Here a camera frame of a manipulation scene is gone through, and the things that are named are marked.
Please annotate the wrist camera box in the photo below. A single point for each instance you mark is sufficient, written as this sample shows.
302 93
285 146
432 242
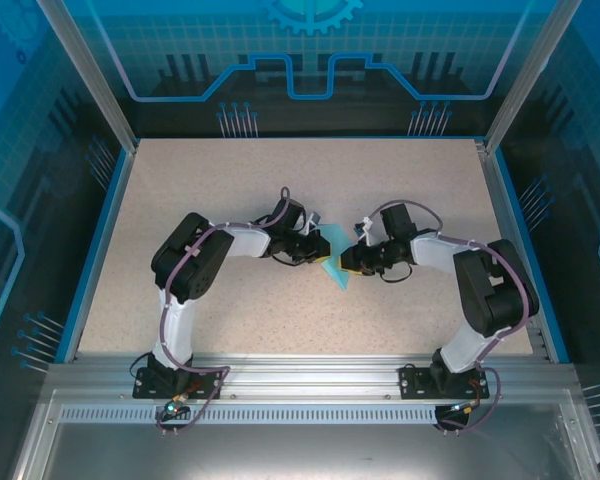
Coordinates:
364 229
314 222

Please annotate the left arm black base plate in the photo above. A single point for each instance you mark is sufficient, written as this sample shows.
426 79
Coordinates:
141 389

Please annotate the aluminium frame post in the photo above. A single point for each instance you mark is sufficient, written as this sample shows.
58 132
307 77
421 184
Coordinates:
529 75
102 90

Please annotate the aluminium mounting rail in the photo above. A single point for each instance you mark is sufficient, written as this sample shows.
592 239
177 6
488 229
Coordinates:
305 375

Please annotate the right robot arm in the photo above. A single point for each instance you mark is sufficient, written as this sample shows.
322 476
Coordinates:
495 290

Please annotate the aluminium side rail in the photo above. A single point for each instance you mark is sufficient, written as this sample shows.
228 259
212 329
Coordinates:
506 225

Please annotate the blue table edge strip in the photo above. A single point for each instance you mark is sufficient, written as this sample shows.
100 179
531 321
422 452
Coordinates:
99 250

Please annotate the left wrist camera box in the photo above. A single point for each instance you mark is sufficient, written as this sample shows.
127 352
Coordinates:
314 222

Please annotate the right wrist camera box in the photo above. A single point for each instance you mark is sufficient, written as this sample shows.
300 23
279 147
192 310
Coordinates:
364 229

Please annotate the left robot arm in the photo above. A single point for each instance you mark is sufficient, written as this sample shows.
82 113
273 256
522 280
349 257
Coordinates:
190 260

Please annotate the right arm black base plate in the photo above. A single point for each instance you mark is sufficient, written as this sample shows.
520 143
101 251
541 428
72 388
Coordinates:
411 385

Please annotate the grey metal platform sheet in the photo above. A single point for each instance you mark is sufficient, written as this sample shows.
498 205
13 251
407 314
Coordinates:
305 452

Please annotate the light blue cloth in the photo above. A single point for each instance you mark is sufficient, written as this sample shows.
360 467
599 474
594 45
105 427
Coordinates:
341 280

